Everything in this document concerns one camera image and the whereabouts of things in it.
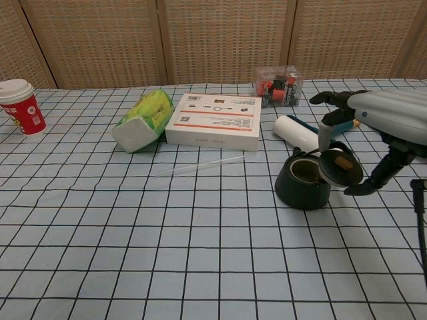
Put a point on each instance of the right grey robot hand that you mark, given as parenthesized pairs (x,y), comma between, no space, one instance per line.
(390,110)

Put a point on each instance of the dark teapot lid wooden knob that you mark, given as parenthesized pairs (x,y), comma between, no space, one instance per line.
(340,174)

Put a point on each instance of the dark green teapot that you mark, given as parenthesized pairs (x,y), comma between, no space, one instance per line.
(300,196)

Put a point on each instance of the red paper cup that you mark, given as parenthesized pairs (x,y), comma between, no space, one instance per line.
(26,116)

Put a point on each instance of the clear box red black clips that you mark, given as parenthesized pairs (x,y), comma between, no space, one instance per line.
(278,88)

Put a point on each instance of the white flat product box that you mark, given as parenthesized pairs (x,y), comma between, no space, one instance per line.
(217,123)

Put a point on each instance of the woven folding screen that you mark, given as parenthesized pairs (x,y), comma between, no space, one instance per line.
(217,40)

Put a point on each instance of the clear plastic straw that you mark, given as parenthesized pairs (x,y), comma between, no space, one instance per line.
(200,165)

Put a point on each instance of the green tissue pack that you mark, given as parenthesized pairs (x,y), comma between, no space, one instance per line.
(140,130)

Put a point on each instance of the blue checkered tablecloth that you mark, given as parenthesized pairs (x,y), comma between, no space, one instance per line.
(166,240)

